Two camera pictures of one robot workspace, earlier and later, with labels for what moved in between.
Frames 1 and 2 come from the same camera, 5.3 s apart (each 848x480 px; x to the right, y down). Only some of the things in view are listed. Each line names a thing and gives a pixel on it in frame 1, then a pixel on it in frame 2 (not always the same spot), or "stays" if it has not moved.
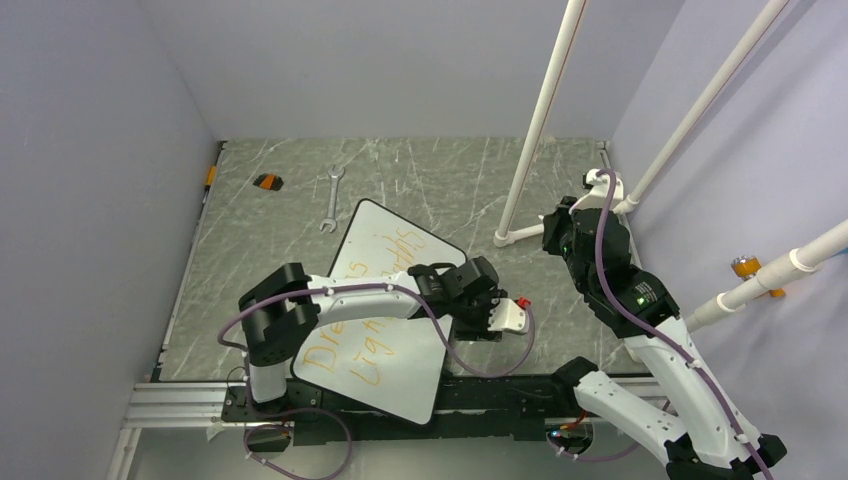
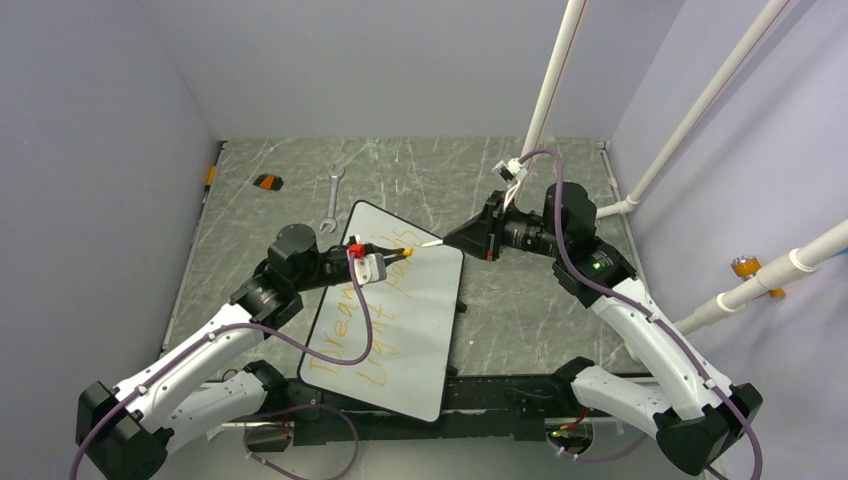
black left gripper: x=480 y=331 to x=386 y=252
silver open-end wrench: x=335 y=175 stays
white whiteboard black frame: x=392 y=364 stays
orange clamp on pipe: x=746 y=266 stays
